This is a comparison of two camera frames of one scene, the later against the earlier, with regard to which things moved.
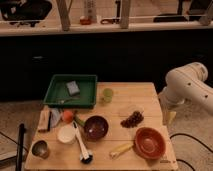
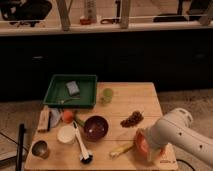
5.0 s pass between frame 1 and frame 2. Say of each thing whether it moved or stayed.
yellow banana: stayed
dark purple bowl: stayed
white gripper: moved
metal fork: stayed
